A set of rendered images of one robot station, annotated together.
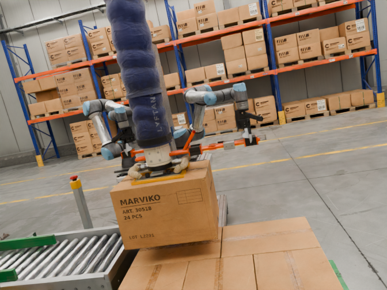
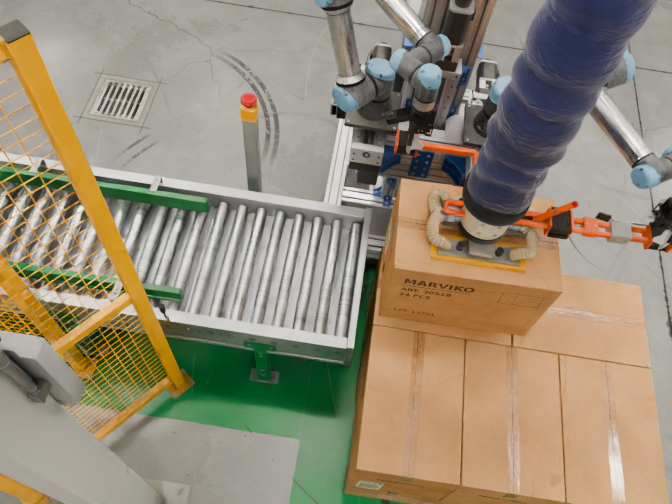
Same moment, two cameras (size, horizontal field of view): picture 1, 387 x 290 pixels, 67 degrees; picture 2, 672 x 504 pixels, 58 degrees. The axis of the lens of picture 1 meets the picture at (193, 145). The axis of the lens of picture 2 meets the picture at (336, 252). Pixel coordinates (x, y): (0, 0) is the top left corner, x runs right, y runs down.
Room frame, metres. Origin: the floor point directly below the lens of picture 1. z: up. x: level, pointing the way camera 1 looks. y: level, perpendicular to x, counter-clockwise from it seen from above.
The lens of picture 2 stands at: (0.71, 0.93, 2.92)
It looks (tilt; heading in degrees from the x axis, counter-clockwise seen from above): 59 degrees down; 351
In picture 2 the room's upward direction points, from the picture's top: 8 degrees clockwise
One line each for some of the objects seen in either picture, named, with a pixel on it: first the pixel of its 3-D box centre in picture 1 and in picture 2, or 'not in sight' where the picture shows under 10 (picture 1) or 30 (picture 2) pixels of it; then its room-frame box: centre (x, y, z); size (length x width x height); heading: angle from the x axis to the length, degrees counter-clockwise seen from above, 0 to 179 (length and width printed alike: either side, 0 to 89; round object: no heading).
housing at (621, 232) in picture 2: (228, 145); (618, 232); (1.81, -0.22, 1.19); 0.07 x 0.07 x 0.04; 81
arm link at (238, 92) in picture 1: (239, 92); not in sight; (1.79, -0.34, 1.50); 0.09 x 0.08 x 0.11; 24
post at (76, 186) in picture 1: (89, 231); (254, 177); (2.54, 1.10, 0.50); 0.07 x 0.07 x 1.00; 80
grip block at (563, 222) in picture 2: (195, 149); (558, 222); (1.84, -0.01, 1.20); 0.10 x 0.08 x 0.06; 171
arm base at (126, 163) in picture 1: (129, 160); (375, 98); (2.51, 0.58, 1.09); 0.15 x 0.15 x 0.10
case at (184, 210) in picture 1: (169, 202); (464, 259); (1.88, 0.24, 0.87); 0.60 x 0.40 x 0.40; 81
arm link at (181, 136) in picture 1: (181, 137); (504, 96); (2.43, 0.08, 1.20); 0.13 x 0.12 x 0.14; 114
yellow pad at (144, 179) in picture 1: (158, 175); (478, 250); (1.78, 0.26, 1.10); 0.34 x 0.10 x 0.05; 81
